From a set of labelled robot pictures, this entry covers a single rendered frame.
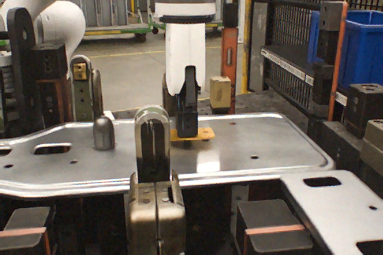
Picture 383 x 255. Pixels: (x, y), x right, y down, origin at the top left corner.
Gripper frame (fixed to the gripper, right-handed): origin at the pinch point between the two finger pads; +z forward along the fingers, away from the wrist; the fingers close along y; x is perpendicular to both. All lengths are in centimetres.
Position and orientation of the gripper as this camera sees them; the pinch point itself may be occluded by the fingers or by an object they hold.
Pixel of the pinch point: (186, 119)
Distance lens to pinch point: 56.4
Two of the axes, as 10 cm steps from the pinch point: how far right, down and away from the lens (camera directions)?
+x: 9.9, -0.5, 1.3
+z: 0.0, 9.4, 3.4
